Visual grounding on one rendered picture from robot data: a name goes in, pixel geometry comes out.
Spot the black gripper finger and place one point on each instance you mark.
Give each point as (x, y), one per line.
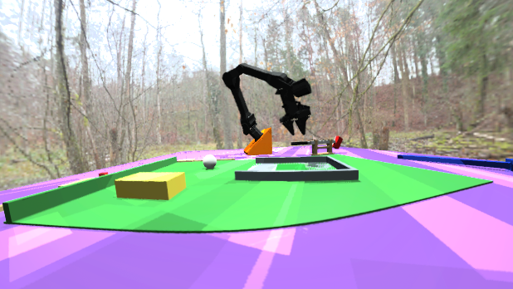
(301, 124)
(289, 126)

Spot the green flat mat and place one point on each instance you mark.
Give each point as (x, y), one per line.
(214, 202)

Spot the blue golf putter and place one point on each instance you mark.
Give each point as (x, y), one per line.
(508, 164)

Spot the white ball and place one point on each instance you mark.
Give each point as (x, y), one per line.
(209, 161)

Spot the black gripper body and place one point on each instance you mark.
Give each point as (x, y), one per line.
(292, 111)

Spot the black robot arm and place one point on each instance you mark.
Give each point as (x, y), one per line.
(286, 88)

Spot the yellow rectangular block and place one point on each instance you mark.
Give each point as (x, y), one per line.
(150, 185)

